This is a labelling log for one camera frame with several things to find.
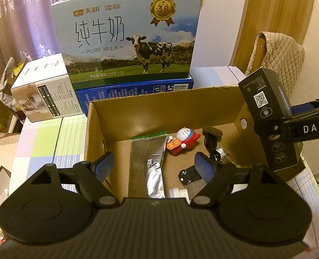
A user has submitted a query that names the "milk carton gift box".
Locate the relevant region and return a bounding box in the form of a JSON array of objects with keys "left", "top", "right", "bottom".
[{"left": 51, "top": 0, "right": 201, "bottom": 90}]

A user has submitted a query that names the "blue flat box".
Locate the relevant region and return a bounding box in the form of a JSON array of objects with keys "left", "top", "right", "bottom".
[{"left": 76, "top": 76, "right": 194, "bottom": 116}]

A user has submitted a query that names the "white power adapter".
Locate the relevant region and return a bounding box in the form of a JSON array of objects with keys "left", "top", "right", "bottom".
[{"left": 169, "top": 188, "right": 190, "bottom": 205}]

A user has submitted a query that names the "clear plastic cup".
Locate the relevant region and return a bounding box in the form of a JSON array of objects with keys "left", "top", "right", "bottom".
[{"left": 185, "top": 179, "right": 206, "bottom": 200}]

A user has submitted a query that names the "white appliance box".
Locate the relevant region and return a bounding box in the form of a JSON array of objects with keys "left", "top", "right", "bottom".
[{"left": 11, "top": 53, "right": 83, "bottom": 123}]

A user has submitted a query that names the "cotton swab bag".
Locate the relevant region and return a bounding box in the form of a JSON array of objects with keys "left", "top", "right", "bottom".
[{"left": 216, "top": 147, "right": 240, "bottom": 167}]

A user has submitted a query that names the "checkered tablecloth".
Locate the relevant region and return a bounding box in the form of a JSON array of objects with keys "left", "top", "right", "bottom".
[{"left": 8, "top": 65, "right": 319, "bottom": 249}]

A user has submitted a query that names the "black cable bundle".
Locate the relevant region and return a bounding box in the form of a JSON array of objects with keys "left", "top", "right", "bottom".
[{"left": 203, "top": 134, "right": 222, "bottom": 164}]

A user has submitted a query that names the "white plastic bag clutter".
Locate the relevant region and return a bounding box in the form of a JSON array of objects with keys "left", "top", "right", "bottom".
[{"left": 0, "top": 57, "right": 27, "bottom": 112}]

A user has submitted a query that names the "quilted chair cover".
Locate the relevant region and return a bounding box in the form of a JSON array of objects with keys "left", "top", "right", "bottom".
[{"left": 245, "top": 32, "right": 305, "bottom": 96}]

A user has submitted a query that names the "red cat figurine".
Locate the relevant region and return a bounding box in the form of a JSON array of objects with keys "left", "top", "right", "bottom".
[{"left": 166, "top": 127, "right": 201, "bottom": 156}]

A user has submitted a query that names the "silver foil pouch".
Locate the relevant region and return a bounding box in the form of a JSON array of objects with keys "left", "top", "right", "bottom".
[{"left": 128, "top": 132, "right": 167, "bottom": 199}]

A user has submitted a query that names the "black product box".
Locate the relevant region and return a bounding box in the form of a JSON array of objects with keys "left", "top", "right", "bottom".
[{"left": 238, "top": 68, "right": 303, "bottom": 172}]

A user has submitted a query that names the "brown cardboard box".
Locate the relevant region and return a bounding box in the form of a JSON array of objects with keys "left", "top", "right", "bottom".
[{"left": 84, "top": 85, "right": 267, "bottom": 200}]

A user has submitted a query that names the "small toy car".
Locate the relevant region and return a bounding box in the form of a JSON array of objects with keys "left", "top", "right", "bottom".
[{"left": 178, "top": 166, "right": 202, "bottom": 186}]

